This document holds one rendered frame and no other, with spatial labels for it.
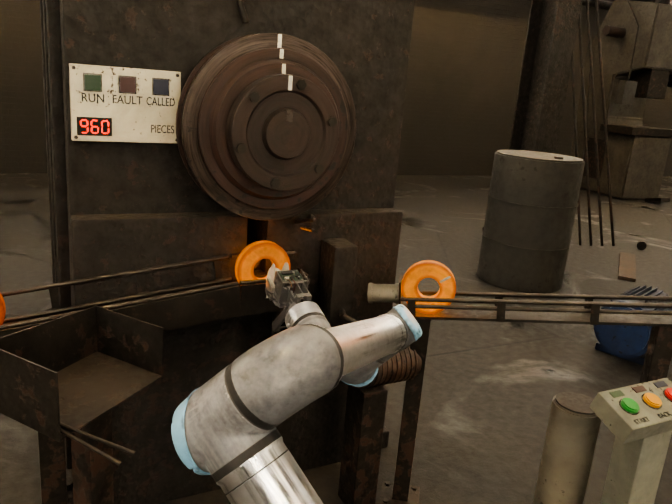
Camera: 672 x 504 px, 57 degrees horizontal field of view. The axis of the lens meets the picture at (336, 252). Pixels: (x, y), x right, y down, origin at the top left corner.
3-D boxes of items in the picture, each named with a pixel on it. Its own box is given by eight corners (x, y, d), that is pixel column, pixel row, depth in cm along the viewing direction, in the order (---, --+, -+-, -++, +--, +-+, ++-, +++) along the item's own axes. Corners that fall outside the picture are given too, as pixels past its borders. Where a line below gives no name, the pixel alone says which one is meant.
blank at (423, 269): (419, 319, 181) (419, 324, 178) (391, 276, 179) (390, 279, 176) (466, 294, 177) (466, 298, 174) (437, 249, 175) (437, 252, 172)
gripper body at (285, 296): (302, 267, 155) (320, 296, 147) (295, 294, 160) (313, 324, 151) (273, 269, 152) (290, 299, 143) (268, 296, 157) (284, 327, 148)
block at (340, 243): (313, 312, 189) (319, 237, 183) (336, 310, 193) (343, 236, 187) (328, 325, 180) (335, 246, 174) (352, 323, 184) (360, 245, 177)
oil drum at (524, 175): (458, 270, 447) (476, 146, 423) (521, 265, 474) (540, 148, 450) (515, 298, 396) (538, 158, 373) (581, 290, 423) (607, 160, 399)
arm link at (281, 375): (278, 315, 85) (404, 295, 148) (214, 365, 88) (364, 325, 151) (325, 387, 82) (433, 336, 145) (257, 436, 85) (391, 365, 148)
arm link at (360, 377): (392, 371, 146) (362, 353, 138) (355, 397, 149) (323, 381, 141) (379, 340, 153) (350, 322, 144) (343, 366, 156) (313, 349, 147)
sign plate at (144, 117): (71, 139, 151) (68, 63, 146) (178, 142, 163) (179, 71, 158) (72, 140, 149) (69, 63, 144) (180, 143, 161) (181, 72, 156)
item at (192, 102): (175, 217, 159) (177, 23, 146) (338, 213, 180) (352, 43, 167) (181, 223, 153) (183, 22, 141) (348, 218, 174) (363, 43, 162)
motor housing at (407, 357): (326, 494, 194) (340, 336, 179) (386, 479, 203) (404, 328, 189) (345, 521, 183) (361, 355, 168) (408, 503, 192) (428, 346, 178)
